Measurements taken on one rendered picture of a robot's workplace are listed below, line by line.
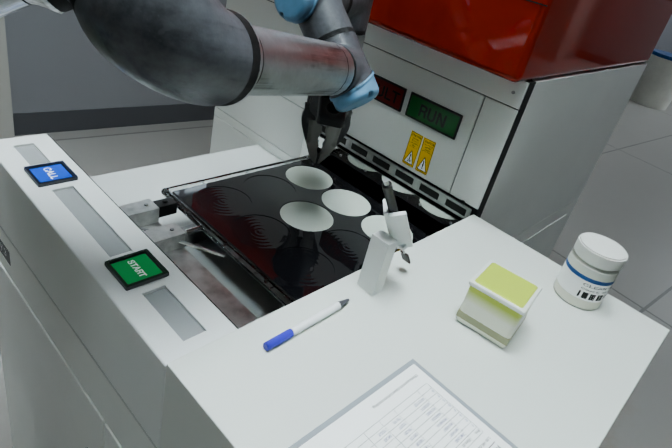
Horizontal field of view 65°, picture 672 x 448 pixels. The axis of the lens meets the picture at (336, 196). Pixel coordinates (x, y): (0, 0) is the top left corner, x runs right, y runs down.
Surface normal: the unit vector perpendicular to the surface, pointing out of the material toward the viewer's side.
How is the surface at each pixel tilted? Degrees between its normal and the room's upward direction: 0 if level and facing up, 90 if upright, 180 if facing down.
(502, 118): 90
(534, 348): 0
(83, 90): 90
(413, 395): 0
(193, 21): 74
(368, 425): 0
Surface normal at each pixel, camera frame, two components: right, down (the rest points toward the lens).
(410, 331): 0.22, -0.85
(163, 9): 0.47, 0.29
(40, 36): 0.62, 0.50
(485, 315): -0.59, 0.28
